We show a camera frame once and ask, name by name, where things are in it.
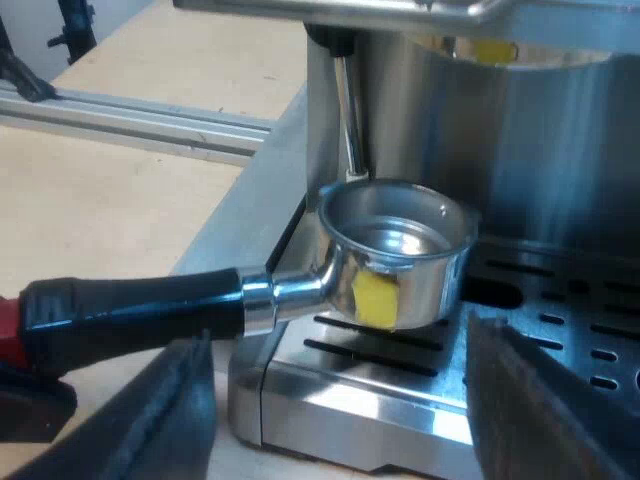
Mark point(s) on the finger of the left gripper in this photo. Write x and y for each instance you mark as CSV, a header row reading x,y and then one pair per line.
x,y
35,410

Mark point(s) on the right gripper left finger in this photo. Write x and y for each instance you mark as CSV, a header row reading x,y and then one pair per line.
x,y
165,420

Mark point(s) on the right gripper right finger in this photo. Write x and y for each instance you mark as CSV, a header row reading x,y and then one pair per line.
x,y
540,420

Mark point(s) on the steel espresso machine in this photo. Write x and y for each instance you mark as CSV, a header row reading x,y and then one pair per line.
x,y
525,150

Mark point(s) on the aluminium rail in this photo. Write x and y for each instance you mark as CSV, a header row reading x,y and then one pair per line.
x,y
150,125

